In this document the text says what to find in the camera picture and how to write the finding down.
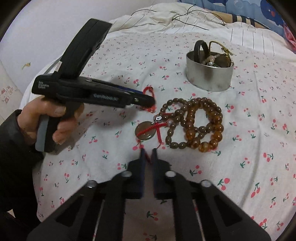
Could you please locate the dark brown oval bead bracelet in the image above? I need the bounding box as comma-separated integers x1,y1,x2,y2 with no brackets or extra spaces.
159,97,224,150

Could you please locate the red cord coin pendant necklace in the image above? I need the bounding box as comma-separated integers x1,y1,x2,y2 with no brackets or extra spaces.
132,86,171,165

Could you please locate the amber round bead bracelet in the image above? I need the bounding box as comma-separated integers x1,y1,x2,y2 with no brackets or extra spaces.
184,97,224,153

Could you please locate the black left sleeve forearm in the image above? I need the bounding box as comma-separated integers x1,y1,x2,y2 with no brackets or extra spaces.
1,110,43,240

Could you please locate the person's left hand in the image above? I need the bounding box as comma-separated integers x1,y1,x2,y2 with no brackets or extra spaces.
17,96,84,150

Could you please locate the round silver metal tin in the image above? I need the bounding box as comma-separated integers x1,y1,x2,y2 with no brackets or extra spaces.
186,51,234,92

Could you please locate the cherry print bed sheet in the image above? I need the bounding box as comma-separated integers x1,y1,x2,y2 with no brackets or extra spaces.
32,31,296,241

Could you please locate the white striped duvet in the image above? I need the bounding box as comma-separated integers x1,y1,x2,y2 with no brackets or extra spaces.
19,2,296,110

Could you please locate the striped tan pillow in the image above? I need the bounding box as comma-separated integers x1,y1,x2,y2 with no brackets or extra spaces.
209,11,269,29

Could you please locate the blue whale bed bumper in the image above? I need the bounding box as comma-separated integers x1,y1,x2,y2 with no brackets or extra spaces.
181,0,289,37

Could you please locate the pink crumpled cloth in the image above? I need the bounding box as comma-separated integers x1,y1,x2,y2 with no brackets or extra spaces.
283,23,296,52

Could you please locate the black leather band bracelet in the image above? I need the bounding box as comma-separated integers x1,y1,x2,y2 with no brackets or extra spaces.
194,39,210,63

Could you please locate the black charging cable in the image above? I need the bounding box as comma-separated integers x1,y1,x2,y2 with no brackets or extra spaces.
130,4,226,31

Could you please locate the gold bangle bracelet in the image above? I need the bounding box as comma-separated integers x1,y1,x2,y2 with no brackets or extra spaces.
209,41,234,67

